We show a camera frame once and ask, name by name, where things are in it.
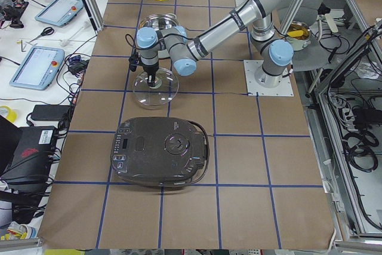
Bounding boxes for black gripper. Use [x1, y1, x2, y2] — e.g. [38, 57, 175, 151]
[128, 54, 158, 87]

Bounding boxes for glass pot lid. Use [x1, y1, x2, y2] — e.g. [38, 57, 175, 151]
[133, 68, 179, 109]

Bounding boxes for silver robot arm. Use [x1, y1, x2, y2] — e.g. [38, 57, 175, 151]
[129, 0, 294, 88]

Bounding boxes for pale green electric pot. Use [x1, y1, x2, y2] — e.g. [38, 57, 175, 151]
[138, 13, 187, 59]

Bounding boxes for dark brown rice cooker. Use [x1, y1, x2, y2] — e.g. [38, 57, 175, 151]
[110, 116, 210, 188]

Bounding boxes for upper blue teach pendant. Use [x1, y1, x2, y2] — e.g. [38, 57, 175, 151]
[35, 0, 84, 27]

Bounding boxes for blue teach pendant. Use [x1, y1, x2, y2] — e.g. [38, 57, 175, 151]
[9, 45, 65, 90]
[35, 0, 84, 27]

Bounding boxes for lower blue teach pendant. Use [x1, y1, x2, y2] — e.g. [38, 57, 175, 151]
[9, 45, 65, 90]

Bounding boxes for black power adapter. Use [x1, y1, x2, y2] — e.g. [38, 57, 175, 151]
[30, 105, 69, 121]

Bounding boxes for yellow tape roll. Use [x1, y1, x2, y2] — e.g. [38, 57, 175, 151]
[0, 106, 17, 123]

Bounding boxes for black red computer box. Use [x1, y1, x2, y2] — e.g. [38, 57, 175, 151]
[1, 126, 57, 185]

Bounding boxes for steel bowl with yellow item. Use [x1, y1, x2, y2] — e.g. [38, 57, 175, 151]
[286, 21, 312, 51]

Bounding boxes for grey chair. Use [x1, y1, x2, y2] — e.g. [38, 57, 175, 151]
[278, 0, 327, 72]

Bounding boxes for black handled scissors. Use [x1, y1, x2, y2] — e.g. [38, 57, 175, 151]
[30, 26, 55, 42]

